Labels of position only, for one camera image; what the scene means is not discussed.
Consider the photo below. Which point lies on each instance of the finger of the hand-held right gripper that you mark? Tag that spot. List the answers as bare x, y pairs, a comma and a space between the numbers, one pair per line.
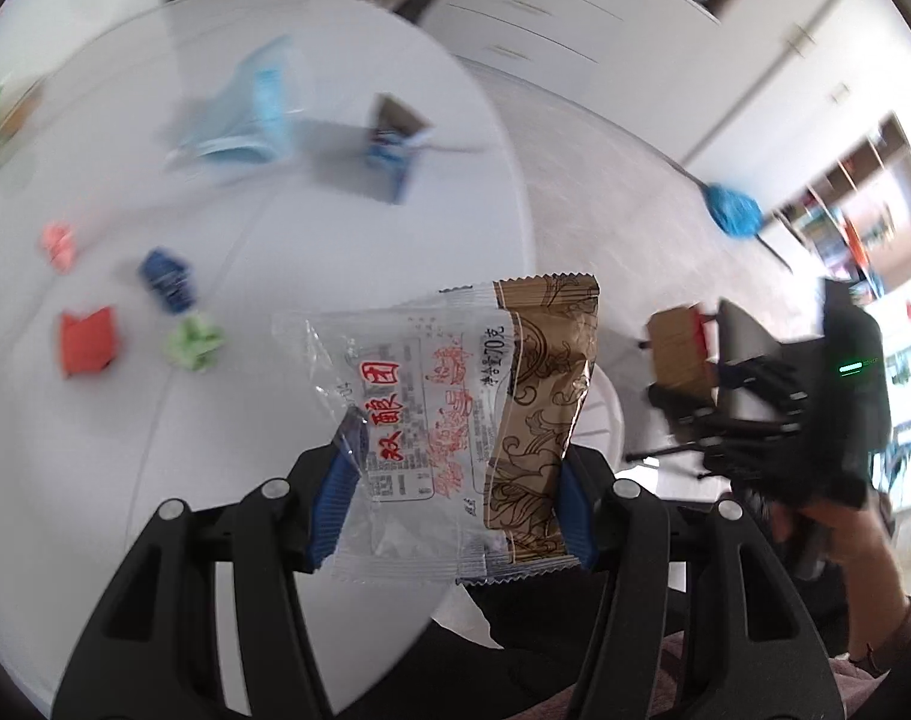
759, 379
725, 446

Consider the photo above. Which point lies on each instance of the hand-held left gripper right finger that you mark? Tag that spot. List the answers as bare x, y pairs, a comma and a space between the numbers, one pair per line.
575, 517

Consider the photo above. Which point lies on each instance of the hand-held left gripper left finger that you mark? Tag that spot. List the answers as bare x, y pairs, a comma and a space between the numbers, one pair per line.
343, 480

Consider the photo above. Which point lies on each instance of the brown foil wrapper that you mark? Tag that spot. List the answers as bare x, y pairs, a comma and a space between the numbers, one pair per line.
677, 352

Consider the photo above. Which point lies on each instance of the clear brown snack wrapper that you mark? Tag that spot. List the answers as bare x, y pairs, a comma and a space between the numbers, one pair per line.
440, 420

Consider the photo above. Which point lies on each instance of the person's right forearm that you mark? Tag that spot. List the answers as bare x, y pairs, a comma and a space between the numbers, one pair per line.
879, 607

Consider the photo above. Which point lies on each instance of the person's right hand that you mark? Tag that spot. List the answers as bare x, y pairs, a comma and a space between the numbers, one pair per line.
838, 532

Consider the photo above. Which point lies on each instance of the person's clothing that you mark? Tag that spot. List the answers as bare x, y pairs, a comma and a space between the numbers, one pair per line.
530, 660

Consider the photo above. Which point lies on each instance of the blue plastic bag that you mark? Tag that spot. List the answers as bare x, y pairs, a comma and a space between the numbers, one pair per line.
734, 211

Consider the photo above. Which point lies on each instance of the wooden bookshelf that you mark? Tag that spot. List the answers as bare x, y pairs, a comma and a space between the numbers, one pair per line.
860, 202

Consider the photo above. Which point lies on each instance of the green paper ball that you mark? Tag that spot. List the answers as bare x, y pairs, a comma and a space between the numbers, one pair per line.
193, 343

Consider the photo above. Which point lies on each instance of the small blue wrapper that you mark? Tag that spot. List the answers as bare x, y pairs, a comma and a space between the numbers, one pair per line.
168, 281

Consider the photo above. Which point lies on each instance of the small red wrapper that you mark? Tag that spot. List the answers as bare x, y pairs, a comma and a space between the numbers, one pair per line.
88, 341

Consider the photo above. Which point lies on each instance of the blue drink carton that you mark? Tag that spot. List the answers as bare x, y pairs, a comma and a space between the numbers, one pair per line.
392, 150

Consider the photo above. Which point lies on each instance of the pink candy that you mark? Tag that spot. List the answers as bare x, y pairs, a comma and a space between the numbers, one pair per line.
58, 244

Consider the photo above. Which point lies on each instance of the grey drawer cabinet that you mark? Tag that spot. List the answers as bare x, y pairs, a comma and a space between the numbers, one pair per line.
545, 7

